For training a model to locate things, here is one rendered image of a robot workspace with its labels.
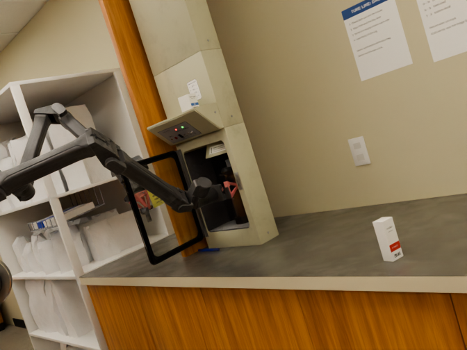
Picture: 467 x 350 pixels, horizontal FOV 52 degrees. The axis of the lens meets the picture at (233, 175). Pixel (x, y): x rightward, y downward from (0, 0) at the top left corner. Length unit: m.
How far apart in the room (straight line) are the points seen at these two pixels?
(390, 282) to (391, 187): 0.81
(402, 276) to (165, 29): 1.30
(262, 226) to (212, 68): 0.63
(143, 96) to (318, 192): 0.87
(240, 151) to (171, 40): 0.51
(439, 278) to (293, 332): 0.55
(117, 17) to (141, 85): 0.30
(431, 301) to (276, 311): 0.51
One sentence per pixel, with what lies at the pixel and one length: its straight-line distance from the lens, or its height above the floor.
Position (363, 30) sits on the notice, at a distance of 1.92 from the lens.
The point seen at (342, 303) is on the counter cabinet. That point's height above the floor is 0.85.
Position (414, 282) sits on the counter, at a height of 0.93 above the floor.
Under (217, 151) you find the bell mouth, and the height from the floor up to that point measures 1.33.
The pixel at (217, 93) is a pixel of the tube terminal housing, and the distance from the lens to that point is 1.83.
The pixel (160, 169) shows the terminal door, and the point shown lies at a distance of 1.95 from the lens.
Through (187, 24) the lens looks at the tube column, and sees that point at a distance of 1.88.
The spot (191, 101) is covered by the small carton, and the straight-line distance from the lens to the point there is 1.82.
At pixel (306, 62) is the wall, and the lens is 2.06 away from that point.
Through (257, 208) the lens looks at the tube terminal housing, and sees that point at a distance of 1.86.
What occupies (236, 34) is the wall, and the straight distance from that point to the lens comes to 2.29.
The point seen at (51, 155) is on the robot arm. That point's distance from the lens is 1.54.
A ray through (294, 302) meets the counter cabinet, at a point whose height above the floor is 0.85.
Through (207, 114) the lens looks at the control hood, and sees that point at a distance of 1.77.
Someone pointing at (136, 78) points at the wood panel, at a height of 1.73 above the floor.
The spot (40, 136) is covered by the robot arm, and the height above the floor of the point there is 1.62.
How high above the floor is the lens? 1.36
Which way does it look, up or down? 4 degrees down
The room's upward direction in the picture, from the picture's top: 18 degrees counter-clockwise
